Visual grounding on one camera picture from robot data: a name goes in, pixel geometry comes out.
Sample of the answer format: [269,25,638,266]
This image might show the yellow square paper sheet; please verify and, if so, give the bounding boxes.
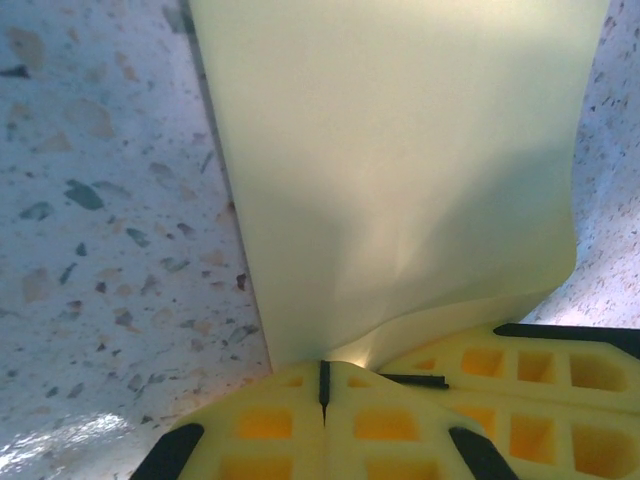
[187,0,609,375]

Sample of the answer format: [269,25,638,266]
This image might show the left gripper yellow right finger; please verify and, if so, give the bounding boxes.
[323,359,514,480]

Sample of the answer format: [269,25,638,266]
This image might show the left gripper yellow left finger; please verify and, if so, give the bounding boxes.
[133,359,327,480]

